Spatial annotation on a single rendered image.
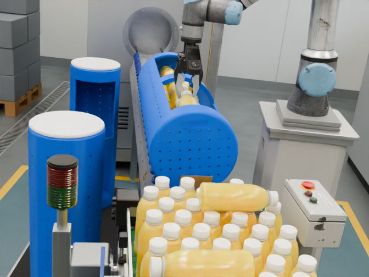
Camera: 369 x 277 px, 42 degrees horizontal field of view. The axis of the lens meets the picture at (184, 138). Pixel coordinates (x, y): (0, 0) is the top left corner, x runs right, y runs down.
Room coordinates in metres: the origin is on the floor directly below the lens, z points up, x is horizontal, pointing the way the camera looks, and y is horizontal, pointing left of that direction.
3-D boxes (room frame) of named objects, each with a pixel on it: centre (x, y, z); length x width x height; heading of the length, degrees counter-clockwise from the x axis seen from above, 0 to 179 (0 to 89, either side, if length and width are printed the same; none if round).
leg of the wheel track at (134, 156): (3.33, 0.36, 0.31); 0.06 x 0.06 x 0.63; 10
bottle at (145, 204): (1.14, 0.07, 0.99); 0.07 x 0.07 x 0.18
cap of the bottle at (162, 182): (1.20, 0.05, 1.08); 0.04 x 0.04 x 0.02
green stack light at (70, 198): (0.90, 0.24, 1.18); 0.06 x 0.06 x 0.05
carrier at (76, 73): (2.72, 0.55, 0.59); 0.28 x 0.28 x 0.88
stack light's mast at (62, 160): (0.90, 0.24, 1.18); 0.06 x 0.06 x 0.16
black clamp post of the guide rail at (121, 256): (1.08, 0.13, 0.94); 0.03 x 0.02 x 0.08; 10
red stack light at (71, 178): (0.90, 0.24, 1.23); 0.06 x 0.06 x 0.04
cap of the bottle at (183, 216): (1.03, -0.02, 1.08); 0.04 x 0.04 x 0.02
